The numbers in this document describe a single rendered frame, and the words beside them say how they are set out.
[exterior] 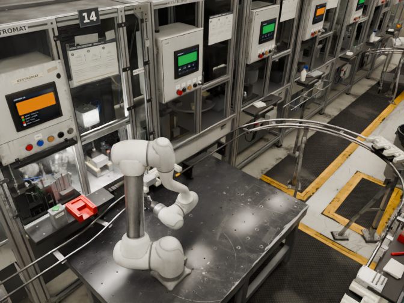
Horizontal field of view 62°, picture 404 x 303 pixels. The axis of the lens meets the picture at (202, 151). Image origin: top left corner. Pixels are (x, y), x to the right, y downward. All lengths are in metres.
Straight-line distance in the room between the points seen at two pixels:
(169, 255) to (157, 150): 0.59
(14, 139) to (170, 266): 1.05
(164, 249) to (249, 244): 0.65
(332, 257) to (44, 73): 2.68
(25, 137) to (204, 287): 1.28
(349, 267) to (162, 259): 1.86
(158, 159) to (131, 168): 0.15
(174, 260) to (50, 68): 1.20
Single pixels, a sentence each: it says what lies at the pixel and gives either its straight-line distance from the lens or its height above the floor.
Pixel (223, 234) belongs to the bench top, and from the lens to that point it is 2.36.
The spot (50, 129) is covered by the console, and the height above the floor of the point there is 1.47.
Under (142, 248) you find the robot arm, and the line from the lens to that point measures 1.96.
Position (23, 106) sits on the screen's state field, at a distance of 1.89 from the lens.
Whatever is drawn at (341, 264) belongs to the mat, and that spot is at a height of 0.01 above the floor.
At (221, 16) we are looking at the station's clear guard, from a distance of 2.79.
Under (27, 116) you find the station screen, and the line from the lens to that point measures 1.92.
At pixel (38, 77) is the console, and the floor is 1.77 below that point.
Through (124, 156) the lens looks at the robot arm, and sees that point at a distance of 1.73.
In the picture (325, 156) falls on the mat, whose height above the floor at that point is 0.01.
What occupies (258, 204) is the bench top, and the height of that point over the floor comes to 0.68.
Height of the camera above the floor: 2.42
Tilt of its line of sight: 34 degrees down
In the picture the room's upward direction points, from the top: 2 degrees clockwise
